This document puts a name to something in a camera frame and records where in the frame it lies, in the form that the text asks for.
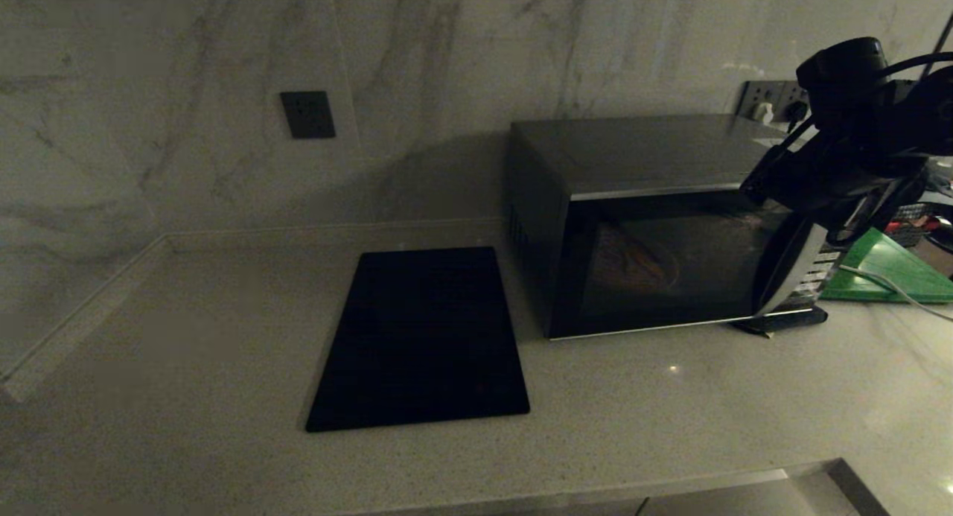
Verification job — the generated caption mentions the orange carrot stick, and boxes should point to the orange carrot stick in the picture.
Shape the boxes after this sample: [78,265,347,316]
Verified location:
[624,246,666,277]

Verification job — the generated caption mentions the purple round plate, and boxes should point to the purple round plate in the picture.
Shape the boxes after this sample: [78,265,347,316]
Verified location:
[592,222,683,293]

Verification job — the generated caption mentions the silver microwave oven body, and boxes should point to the silver microwave oven body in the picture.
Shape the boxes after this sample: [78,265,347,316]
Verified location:
[506,114,846,342]

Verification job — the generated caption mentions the green cutting board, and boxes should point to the green cutting board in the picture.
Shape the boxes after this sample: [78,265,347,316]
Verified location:
[821,227,953,305]

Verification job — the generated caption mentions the black glass induction cooktop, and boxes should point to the black glass induction cooktop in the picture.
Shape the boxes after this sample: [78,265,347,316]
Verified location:
[305,246,532,433]

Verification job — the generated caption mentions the grey double wall socket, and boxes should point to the grey double wall socket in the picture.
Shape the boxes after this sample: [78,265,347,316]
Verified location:
[737,79,811,126]

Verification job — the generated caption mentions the black wire basket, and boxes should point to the black wire basket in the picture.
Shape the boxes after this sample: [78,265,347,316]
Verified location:
[890,200,953,250]

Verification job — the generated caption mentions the white power cable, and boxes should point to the white power cable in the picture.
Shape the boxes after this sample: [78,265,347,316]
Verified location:
[840,264,953,324]

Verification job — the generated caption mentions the black single wall socket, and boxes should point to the black single wall socket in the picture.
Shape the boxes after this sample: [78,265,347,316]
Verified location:
[279,92,337,140]

